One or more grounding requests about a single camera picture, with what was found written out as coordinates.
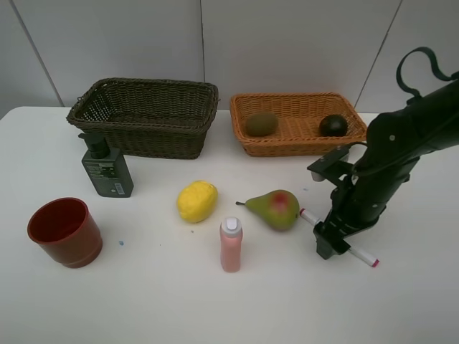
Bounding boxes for brown kiwi fruit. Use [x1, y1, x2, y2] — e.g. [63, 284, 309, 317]
[245, 112, 278, 137]

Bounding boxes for dark green avocado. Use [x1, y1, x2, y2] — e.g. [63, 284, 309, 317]
[318, 115, 348, 137]

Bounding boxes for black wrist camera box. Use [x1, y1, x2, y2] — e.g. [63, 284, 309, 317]
[307, 144, 353, 186]

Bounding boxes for pink bottle white cap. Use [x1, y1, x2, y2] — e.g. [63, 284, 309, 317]
[219, 217, 243, 272]

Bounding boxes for white marker pink caps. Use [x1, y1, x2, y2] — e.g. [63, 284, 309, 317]
[300, 208, 379, 268]

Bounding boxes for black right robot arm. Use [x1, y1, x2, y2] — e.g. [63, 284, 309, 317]
[308, 80, 458, 259]

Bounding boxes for red plastic cup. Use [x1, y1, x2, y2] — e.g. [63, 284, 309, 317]
[27, 197, 103, 269]

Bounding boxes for yellow lemon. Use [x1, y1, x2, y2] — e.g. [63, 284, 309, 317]
[176, 181, 218, 224]

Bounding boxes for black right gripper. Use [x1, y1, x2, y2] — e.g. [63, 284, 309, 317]
[313, 158, 418, 260]

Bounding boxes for dark green pump bottle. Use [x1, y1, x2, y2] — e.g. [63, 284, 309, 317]
[78, 133, 134, 198]

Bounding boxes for green red pear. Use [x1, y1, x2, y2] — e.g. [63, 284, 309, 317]
[235, 190, 300, 232]

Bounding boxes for dark brown wicker basket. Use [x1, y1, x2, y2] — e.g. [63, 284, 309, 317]
[67, 77, 219, 160]

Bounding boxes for orange wicker basket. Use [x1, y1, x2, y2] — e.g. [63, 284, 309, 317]
[230, 92, 366, 157]

